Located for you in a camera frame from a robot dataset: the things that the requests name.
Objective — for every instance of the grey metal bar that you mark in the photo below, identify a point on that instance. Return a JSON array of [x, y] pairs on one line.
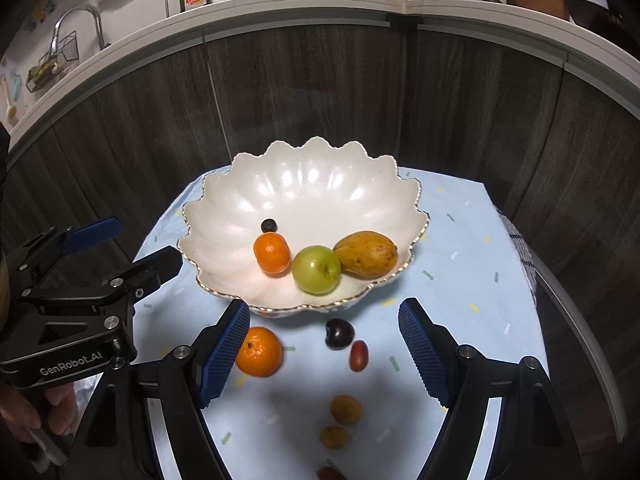
[[582, 340]]

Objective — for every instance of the brown longan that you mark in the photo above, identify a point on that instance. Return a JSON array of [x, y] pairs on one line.
[[335, 437], [346, 409]]

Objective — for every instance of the person's left hand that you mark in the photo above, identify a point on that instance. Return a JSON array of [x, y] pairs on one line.
[[55, 405]]

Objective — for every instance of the red date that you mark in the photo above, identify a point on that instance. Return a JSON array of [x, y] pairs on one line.
[[358, 356]]

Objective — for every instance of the yellow mango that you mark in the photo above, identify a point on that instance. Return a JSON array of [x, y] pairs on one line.
[[365, 255]]

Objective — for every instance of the light blue patterned tablecloth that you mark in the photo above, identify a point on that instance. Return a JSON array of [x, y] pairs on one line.
[[465, 270]]

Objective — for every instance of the white scalloped bowl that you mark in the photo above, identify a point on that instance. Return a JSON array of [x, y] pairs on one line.
[[310, 185]]

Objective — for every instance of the white kitchen countertop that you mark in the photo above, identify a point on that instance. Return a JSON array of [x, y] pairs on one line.
[[300, 5]]

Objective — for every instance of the dark cherry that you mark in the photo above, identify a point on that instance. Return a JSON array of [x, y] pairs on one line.
[[340, 334]]

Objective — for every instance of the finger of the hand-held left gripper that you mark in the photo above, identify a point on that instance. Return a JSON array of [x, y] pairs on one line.
[[150, 267], [92, 232]]

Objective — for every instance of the chrome faucet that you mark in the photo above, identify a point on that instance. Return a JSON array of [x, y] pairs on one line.
[[80, 12]]

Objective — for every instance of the blueberry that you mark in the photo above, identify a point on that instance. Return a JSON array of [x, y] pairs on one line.
[[269, 226]]

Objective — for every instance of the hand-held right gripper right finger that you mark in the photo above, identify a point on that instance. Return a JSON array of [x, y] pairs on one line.
[[425, 350]]

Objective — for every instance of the green apple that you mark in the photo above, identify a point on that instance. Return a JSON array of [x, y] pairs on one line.
[[315, 270]]

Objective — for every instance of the orange tangerine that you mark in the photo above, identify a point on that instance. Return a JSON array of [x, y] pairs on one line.
[[262, 352], [271, 255]]

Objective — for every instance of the red grape tomato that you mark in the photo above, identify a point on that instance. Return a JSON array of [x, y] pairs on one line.
[[328, 474]]

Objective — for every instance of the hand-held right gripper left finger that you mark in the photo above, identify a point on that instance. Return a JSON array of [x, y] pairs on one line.
[[225, 355]]

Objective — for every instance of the dark wood kitchen cabinet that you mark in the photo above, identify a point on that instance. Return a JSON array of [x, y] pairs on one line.
[[450, 110]]

